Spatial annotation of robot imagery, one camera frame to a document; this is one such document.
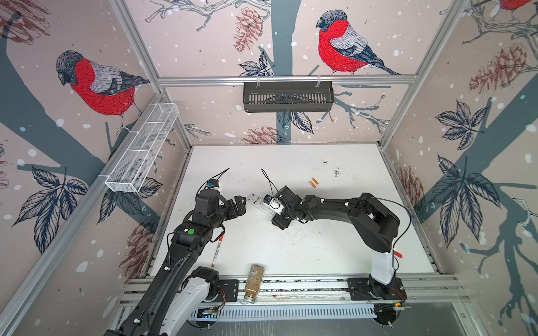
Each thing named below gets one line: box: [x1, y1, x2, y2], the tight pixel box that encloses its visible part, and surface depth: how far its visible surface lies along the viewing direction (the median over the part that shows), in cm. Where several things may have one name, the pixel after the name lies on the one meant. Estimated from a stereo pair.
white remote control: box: [246, 192, 277, 218], surface depth 97 cm
